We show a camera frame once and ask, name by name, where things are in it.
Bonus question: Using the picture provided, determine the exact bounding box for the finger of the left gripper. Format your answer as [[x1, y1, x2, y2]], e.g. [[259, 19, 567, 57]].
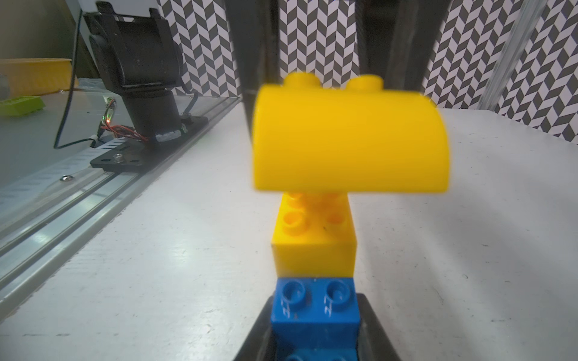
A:
[[224, 0, 280, 134], [356, 0, 451, 91]]

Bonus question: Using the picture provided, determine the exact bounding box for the yellow curved lego brick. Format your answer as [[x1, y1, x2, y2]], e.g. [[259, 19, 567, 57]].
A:
[[252, 73, 450, 193]]

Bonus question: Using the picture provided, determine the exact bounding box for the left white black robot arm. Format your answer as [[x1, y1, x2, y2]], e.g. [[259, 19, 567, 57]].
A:
[[79, 1, 450, 145]]

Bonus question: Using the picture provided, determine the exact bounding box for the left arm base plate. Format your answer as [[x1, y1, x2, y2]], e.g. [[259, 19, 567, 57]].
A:
[[90, 115, 209, 174]]

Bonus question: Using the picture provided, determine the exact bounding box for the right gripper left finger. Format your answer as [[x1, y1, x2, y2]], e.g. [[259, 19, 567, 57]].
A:
[[233, 296, 276, 361]]

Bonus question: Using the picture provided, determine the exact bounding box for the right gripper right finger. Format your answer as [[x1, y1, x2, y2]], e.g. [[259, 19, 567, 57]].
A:
[[357, 293, 401, 361]]

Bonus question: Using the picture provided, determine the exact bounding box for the yellow bin outside cell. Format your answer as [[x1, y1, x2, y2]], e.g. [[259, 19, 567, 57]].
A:
[[1, 58, 72, 97]]

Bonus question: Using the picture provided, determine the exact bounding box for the green lego plate outside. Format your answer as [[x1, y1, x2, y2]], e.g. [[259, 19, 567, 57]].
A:
[[0, 96, 45, 117]]

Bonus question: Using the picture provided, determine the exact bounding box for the aluminium front rail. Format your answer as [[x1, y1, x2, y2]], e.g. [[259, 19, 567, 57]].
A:
[[1, 98, 239, 319]]

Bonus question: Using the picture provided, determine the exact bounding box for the small yellow lego brick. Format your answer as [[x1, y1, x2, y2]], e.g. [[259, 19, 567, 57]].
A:
[[271, 193, 358, 278]]

